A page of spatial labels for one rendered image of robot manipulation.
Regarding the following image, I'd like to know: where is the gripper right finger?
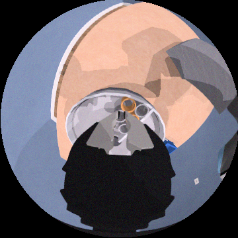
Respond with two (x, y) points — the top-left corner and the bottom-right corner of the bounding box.
(124, 111), (176, 178)

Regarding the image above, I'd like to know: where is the grey metal sleeve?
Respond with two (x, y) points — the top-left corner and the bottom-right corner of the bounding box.
(134, 101), (149, 117)
(114, 105), (125, 122)
(118, 121), (128, 134)

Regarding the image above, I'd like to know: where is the blue crate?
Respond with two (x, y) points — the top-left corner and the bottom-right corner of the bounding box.
(164, 138), (177, 154)

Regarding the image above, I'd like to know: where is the grey round turntable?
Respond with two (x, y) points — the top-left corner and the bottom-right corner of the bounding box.
(65, 87), (165, 155)

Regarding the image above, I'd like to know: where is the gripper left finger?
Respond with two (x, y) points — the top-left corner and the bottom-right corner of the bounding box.
(62, 110), (120, 172)

